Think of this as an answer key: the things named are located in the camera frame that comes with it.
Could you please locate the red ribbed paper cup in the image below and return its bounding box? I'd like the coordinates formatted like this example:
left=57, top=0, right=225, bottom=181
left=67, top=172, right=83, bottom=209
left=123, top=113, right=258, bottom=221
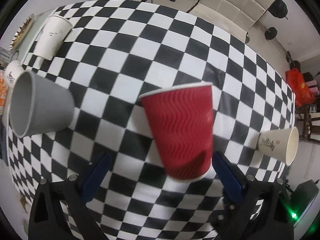
left=139, top=82, right=214, bottom=181

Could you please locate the cream paper cup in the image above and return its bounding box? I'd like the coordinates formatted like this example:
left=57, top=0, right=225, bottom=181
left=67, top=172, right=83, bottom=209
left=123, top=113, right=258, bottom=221
left=257, top=127, right=299, bottom=166

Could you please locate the grey plastic cup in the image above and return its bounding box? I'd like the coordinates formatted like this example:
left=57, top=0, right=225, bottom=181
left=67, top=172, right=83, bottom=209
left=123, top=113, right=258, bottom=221
left=9, top=71, right=75, bottom=138

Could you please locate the small white printed cup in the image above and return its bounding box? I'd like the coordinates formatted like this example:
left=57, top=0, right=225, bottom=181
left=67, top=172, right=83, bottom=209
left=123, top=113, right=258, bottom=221
left=4, top=60, right=24, bottom=88

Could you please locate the tall white paper cup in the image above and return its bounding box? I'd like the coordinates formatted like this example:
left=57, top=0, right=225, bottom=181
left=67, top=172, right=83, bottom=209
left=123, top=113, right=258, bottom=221
left=34, top=15, right=73, bottom=61

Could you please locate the dark wooden chair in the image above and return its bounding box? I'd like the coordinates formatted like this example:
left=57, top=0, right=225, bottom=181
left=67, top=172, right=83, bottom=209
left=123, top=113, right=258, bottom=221
left=296, top=105, right=319, bottom=144

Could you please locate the red plastic bag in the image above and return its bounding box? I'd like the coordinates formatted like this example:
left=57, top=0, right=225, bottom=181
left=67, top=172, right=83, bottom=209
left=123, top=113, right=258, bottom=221
left=285, top=68, right=315, bottom=108

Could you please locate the pink suitcase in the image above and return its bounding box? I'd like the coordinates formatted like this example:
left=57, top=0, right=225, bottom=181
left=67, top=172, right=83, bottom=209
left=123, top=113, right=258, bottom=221
left=306, top=80, right=319, bottom=95

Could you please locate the orange snack packet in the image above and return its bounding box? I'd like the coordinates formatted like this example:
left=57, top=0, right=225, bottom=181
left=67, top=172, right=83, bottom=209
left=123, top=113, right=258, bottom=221
left=0, top=73, right=8, bottom=107

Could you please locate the black white checkered tablecloth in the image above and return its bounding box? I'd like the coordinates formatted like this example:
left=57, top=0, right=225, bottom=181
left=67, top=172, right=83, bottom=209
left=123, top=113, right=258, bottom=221
left=8, top=0, right=295, bottom=239

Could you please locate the small dumbbell on floor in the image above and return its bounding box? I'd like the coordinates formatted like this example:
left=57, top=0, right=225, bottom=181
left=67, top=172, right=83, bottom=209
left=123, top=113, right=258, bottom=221
left=264, top=27, right=278, bottom=41

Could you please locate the patterned snack plate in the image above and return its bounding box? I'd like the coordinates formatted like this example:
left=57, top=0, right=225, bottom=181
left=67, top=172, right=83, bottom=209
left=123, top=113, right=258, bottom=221
left=9, top=14, right=35, bottom=52

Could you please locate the barbell with black plates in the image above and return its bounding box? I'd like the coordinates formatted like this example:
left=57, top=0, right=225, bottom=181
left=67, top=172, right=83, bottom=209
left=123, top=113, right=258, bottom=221
left=268, top=0, right=288, bottom=18

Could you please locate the white padded chair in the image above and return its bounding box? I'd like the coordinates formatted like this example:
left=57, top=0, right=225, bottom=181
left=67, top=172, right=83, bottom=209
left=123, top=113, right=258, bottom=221
left=188, top=0, right=275, bottom=43

